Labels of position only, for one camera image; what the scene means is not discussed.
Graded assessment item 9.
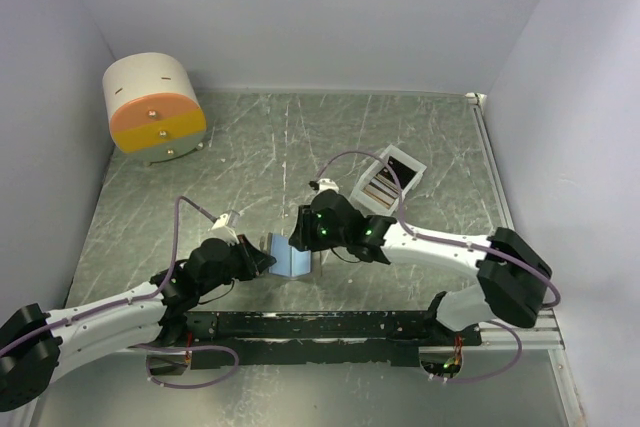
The round drawer cabinet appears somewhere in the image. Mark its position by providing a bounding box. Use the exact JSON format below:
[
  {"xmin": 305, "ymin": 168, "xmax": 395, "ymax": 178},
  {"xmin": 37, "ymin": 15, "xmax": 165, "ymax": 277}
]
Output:
[{"xmin": 102, "ymin": 52, "xmax": 207, "ymax": 164}]

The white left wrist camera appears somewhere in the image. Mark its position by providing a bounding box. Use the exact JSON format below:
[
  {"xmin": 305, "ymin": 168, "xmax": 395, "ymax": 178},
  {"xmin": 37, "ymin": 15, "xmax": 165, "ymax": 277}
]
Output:
[{"xmin": 210, "ymin": 210, "xmax": 240, "ymax": 245}]

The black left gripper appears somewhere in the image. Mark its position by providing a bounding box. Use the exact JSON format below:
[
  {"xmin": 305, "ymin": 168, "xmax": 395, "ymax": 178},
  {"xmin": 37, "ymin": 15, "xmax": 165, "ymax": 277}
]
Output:
[{"xmin": 199, "ymin": 232, "xmax": 276, "ymax": 294}]

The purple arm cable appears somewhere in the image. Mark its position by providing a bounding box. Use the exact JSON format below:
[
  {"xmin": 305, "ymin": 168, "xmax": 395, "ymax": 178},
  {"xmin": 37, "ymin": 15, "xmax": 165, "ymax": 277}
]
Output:
[
  {"xmin": 317, "ymin": 149, "xmax": 562, "ymax": 311},
  {"xmin": 0, "ymin": 195, "xmax": 221, "ymax": 356}
]

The blue silver card holder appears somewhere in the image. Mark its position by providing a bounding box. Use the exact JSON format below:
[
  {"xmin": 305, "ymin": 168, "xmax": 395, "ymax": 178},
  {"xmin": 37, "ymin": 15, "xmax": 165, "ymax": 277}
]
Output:
[{"xmin": 262, "ymin": 233, "xmax": 322, "ymax": 281}]

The aluminium frame rail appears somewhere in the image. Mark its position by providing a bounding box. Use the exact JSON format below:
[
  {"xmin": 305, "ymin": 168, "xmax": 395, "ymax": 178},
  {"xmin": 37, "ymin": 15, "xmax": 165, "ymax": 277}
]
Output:
[{"xmin": 465, "ymin": 92, "xmax": 565, "ymax": 350}]

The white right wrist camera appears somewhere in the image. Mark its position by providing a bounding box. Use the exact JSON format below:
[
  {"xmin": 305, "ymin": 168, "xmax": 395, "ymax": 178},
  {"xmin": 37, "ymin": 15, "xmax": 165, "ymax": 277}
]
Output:
[{"xmin": 308, "ymin": 178, "xmax": 340, "ymax": 195}]

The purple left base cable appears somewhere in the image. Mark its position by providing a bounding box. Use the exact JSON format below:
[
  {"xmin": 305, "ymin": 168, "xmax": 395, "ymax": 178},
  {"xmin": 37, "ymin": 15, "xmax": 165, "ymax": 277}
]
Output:
[{"xmin": 132, "ymin": 340, "xmax": 241, "ymax": 390}]

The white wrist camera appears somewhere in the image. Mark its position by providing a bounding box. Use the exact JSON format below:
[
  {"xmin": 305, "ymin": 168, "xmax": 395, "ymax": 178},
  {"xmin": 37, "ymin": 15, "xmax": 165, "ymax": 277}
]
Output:
[
  {"xmin": 210, "ymin": 210, "xmax": 240, "ymax": 245},
  {"xmin": 308, "ymin": 178, "xmax": 340, "ymax": 195}
]

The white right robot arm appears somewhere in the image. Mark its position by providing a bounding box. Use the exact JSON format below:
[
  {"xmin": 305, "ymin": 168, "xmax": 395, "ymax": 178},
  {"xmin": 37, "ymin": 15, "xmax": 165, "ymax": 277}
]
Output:
[{"xmin": 289, "ymin": 190, "xmax": 552, "ymax": 345}]

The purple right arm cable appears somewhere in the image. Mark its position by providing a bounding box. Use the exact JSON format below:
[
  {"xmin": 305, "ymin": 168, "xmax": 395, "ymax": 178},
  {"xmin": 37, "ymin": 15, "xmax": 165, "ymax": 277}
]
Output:
[{"xmin": 317, "ymin": 149, "xmax": 562, "ymax": 311}]

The white card tray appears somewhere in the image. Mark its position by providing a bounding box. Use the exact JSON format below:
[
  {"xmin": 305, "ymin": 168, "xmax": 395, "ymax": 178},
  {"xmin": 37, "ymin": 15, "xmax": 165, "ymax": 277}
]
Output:
[{"xmin": 349, "ymin": 144, "xmax": 427, "ymax": 216}]

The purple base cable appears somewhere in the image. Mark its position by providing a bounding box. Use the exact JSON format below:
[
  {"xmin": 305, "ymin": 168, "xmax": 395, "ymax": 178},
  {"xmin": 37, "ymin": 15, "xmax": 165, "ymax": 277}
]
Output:
[
  {"xmin": 429, "ymin": 319, "xmax": 524, "ymax": 386},
  {"xmin": 132, "ymin": 340, "xmax": 241, "ymax": 390}
]

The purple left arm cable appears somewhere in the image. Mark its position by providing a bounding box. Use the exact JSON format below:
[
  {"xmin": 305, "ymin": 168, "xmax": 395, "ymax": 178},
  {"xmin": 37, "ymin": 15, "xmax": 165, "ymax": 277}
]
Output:
[{"xmin": 0, "ymin": 195, "xmax": 221, "ymax": 356}]

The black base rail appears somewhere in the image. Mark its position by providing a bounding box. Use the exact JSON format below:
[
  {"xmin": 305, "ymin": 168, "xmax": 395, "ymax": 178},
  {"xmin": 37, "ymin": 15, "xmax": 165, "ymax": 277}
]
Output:
[{"xmin": 150, "ymin": 310, "xmax": 481, "ymax": 367}]

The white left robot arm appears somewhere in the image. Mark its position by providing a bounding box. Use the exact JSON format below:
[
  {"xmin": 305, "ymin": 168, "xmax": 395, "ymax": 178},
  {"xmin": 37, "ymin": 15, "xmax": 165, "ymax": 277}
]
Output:
[{"xmin": 1, "ymin": 236, "xmax": 276, "ymax": 412}]

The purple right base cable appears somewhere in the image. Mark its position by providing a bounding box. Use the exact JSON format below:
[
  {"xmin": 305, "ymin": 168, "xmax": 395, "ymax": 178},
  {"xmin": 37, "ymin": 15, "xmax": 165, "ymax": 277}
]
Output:
[{"xmin": 429, "ymin": 319, "xmax": 524, "ymax": 386}]

